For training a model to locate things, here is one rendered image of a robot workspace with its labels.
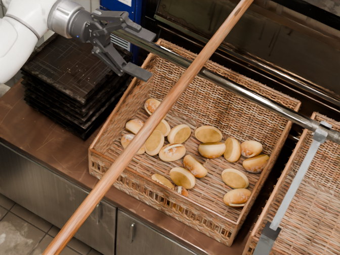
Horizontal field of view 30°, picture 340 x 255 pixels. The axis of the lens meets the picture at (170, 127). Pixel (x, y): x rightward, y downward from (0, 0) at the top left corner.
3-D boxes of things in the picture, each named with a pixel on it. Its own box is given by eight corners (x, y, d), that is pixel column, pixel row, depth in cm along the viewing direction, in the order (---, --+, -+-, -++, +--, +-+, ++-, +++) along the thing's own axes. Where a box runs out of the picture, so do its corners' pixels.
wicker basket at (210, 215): (154, 85, 248) (159, 34, 226) (286, 147, 235) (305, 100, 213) (85, 174, 221) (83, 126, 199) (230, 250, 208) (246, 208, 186)
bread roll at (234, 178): (224, 165, 218) (227, 162, 223) (217, 182, 220) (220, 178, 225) (251, 178, 216) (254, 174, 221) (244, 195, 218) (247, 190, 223)
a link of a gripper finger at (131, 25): (123, 20, 149) (123, 11, 147) (141, 29, 148) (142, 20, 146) (120, 24, 148) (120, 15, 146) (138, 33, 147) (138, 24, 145)
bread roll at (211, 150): (196, 142, 229) (197, 157, 230) (199, 145, 223) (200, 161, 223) (223, 140, 230) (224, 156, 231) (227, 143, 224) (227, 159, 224)
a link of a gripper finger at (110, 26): (103, 28, 157) (100, 24, 156) (133, 19, 149) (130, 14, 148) (94, 37, 155) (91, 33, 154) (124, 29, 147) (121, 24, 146)
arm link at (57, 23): (70, 16, 165) (88, 26, 164) (48, 37, 160) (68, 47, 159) (68, -10, 158) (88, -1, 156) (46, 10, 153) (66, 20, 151)
